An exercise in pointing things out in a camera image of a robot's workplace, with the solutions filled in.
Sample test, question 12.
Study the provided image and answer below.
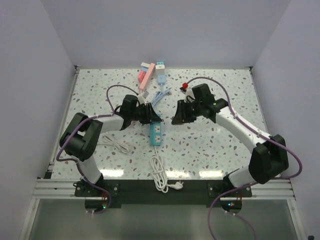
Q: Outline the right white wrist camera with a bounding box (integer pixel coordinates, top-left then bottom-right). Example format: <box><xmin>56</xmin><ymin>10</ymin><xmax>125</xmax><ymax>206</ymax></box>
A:
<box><xmin>180</xmin><ymin>82</ymin><xmax>195</xmax><ymax>102</ymax></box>

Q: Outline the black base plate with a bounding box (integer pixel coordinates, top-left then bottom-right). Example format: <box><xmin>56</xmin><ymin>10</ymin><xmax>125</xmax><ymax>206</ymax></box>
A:
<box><xmin>74</xmin><ymin>178</ymin><xmax>253</xmax><ymax>217</ymax></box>

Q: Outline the blue power strip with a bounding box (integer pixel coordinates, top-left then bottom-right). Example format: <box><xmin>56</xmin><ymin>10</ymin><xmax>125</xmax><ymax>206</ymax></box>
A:
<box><xmin>157</xmin><ymin>74</ymin><xmax>166</xmax><ymax>86</ymax></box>

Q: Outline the white charger cube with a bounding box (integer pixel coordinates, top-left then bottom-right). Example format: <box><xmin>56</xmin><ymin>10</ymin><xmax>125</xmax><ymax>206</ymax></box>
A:
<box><xmin>155</xmin><ymin>64</ymin><xmax>165</xmax><ymax>76</ymax></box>

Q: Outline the pink power strip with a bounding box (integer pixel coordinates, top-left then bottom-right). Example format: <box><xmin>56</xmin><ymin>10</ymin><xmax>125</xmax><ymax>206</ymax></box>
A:
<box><xmin>139</xmin><ymin>63</ymin><xmax>156</xmax><ymax>91</ymax></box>

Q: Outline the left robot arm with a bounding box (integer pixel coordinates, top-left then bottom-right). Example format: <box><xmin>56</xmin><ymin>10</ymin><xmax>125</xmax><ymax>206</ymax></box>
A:
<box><xmin>56</xmin><ymin>94</ymin><xmax>162</xmax><ymax>196</ymax></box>

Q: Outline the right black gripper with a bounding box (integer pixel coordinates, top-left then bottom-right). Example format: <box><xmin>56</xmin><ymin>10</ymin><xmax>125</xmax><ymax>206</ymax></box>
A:
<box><xmin>172</xmin><ymin>99</ymin><xmax>203</xmax><ymax>125</ymax></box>

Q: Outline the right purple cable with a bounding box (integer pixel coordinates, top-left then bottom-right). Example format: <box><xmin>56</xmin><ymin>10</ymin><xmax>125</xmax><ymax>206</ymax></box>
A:
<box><xmin>207</xmin><ymin>76</ymin><xmax>303</xmax><ymax>240</ymax></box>

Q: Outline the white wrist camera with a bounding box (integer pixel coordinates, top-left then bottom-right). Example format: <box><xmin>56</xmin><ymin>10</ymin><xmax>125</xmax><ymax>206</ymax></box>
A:
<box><xmin>180</xmin><ymin>82</ymin><xmax>195</xmax><ymax>102</ymax></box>
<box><xmin>137</xmin><ymin>90</ymin><xmax>149</xmax><ymax>105</ymax></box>

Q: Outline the white cord of teal strip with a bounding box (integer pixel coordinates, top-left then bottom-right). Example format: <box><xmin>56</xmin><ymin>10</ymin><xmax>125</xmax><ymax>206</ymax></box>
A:
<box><xmin>149</xmin><ymin>146</ymin><xmax>185</xmax><ymax>193</ymax></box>

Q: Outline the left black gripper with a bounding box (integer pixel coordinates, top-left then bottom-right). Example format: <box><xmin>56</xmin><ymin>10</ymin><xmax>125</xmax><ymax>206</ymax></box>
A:
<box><xmin>130</xmin><ymin>102</ymin><xmax>162</xmax><ymax>125</ymax></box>

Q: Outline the red pink plug adapter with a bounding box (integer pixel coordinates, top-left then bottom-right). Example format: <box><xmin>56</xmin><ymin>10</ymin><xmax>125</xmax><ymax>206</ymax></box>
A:
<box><xmin>137</xmin><ymin>70</ymin><xmax>146</xmax><ymax>83</ymax></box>

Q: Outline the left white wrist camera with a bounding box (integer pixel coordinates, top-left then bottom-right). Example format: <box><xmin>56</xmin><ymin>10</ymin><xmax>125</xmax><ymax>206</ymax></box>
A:
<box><xmin>137</xmin><ymin>90</ymin><xmax>149</xmax><ymax>105</ymax></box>

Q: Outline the teal power strip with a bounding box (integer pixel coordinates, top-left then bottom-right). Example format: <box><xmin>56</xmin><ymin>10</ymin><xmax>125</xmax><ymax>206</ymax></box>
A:
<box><xmin>149</xmin><ymin>121</ymin><xmax>162</xmax><ymax>147</ymax></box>

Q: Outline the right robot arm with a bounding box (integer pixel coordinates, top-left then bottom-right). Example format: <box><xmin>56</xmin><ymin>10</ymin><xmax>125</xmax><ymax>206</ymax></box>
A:
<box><xmin>171</xmin><ymin>83</ymin><xmax>289</xmax><ymax>197</ymax></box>

